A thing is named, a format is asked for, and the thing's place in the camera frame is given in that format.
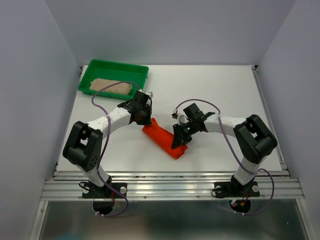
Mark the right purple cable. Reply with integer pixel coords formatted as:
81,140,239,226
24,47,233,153
172,99,276,217

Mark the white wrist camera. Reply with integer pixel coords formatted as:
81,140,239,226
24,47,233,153
171,109,189,125
145,92,153,99

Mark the beige folded t shirt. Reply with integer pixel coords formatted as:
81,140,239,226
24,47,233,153
89,78,133,95

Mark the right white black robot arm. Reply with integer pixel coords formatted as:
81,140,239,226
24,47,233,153
171,103,278,199

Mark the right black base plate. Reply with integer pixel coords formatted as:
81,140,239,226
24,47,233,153
211,181,260,199

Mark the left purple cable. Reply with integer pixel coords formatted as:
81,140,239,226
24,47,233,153
91,80,130,218

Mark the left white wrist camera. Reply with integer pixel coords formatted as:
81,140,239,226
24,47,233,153
145,92,153,99

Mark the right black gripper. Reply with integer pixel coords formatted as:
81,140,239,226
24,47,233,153
171,120,197,150

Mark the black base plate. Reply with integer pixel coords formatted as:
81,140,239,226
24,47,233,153
211,181,260,199
78,181,128,199

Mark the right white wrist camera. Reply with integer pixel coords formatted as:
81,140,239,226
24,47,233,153
171,109,189,125

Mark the orange t shirt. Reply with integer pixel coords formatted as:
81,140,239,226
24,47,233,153
142,117,188,160

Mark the purple cable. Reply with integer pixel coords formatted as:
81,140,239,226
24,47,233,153
91,80,130,218
172,99,276,217

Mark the aluminium rail frame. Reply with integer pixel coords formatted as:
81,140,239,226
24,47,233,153
30,65,317,240

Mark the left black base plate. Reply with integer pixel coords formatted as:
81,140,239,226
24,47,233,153
78,181,128,199

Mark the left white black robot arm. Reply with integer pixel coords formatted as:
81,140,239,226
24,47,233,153
62,90,153,197

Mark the green plastic tray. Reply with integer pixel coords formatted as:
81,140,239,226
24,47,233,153
77,59,149,101

